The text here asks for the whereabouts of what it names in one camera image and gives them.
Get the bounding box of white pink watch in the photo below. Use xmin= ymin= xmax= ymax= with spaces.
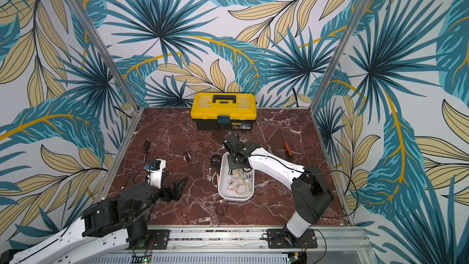
xmin=226 ymin=179 xmax=239 ymax=191

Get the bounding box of black yellow screwdriver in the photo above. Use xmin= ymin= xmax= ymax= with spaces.
xmin=143 ymin=139 xmax=151 ymax=162

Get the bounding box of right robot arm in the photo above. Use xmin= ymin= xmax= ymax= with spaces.
xmin=223 ymin=134 xmax=335 ymax=245

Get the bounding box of orange handle screwdriver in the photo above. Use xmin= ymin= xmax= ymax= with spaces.
xmin=280 ymin=130 xmax=293 ymax=158

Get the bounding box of yellow black toolbox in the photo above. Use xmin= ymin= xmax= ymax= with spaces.
xmin=191 ymin=92 xmax=257 ymax=131

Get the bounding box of aluminium front rail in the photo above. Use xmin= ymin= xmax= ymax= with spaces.
xmin=88 ymin=226 xmax=378 ymax=264

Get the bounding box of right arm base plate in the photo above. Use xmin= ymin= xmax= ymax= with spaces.
xmin=263 ymin=228 xmax=318 ymax=249

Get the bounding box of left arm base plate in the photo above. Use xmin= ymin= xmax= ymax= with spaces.
xmin=125 ymin=229 xmax=171 ymax=251

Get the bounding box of white plastic storage tray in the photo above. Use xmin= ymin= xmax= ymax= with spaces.
xmin=217 ymin=152 xmax=255 ymax=202

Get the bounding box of dark brown strap watch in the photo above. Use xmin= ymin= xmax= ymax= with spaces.
xmin=183 ymin=152 xmax=192 ymax=162

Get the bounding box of black round watch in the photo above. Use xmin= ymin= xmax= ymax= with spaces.
xmin=210 ymin=154 xmax=223 ymax=169

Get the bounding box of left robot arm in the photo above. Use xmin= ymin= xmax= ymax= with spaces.
xmin=1 ymin=177 xmax=188 ymax=264

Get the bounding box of beige square watch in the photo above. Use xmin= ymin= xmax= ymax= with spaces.
xmin=234 ymin=183 xmax=250 ymax=196

